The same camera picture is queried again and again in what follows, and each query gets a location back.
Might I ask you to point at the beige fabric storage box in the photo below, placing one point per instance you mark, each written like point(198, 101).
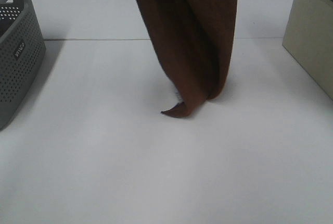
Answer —
point(308, 38)

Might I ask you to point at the grey perforated plastic basket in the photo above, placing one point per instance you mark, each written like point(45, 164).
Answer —
point(22, 52)

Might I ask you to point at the brown towel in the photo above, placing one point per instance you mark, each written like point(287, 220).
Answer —
point(193, 41)

